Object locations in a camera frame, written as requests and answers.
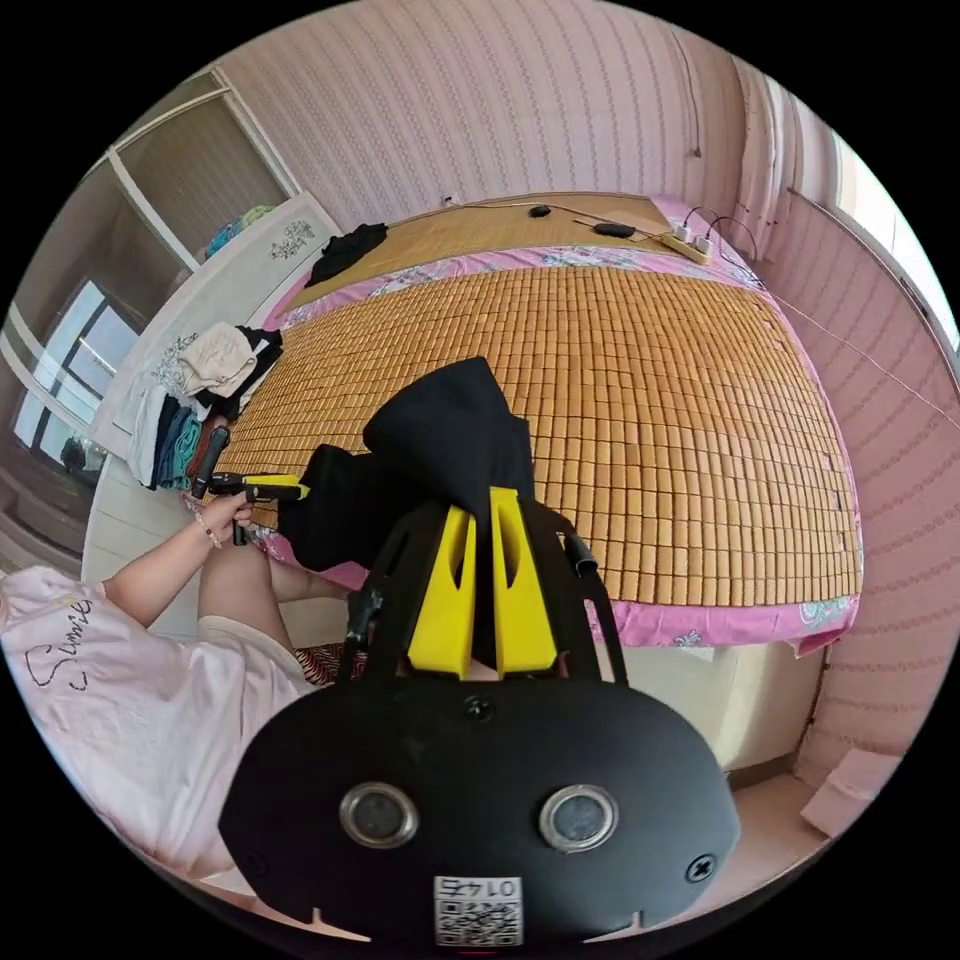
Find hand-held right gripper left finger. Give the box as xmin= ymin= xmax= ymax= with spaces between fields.
xmin=407 ymin=506 xmax=478 ymax=681

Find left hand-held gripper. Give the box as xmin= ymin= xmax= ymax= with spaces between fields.
xmin=206 ymin=470 xmax=312 ymax=547

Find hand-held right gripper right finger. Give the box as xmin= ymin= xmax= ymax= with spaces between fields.
xmin=490 ymin=486 xmax=559 ymax=681

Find black long pants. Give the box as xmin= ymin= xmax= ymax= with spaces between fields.
xmin=278 ymin=356 xmax=538 ymax=573

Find person's left forearm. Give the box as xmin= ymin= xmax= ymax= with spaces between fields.
xmin=103 ymin=518 xmax=223 ymax=625

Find person's left hand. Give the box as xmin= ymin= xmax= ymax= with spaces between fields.
xmin=194 ymin=494 xmax=256 ymax=550

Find pile of clothes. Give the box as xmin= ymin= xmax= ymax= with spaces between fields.
xmin=125 ymin=320 xmax=286 ymax=493

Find bed with woven mat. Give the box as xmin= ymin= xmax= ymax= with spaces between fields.
xmin=82 ymin=191 xmax=865 ymax=789

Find window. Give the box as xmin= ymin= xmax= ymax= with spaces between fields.
xmin=10 ymin=278 xmax=145 ymax=475

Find black garment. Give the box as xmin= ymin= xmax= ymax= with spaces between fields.
xmin=305 ymin=221 xmax=391 ymax=289

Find person's body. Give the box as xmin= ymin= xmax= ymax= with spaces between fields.
xmin=0 ymin=545 xmax=370 ymax=895

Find white cupboard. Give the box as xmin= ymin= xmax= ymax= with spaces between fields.
xmin=44 ymin=65 xmax=303 ymax=320

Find pink carton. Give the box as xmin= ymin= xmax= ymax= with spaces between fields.
xmin=800 ymin=748 xmax=907 ymax=840

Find white power strip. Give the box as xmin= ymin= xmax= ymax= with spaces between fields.
xmin=659 ymin=227 xmax=713 ymax=265

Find black power cable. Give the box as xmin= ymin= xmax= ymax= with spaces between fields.
xmin=678 ymin=206 xmax=760 ymax=265

